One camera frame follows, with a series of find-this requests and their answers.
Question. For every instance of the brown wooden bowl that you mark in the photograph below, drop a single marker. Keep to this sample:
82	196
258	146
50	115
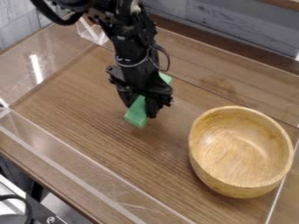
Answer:
241	151

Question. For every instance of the clear acrylic corner bracket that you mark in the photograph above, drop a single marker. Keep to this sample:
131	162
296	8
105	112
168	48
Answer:
91	32

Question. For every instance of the clear acrylic barrier walls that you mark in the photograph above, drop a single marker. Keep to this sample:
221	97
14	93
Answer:
127	175

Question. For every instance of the green rectangular block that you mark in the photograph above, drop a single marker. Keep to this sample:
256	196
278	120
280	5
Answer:
137	115

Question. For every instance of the black metal bracket with bolt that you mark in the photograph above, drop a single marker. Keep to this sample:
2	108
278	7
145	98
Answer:
43	215

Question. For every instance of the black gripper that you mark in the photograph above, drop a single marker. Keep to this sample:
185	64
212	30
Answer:
130	79

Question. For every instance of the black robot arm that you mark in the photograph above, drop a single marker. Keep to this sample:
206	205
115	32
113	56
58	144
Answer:
131	30

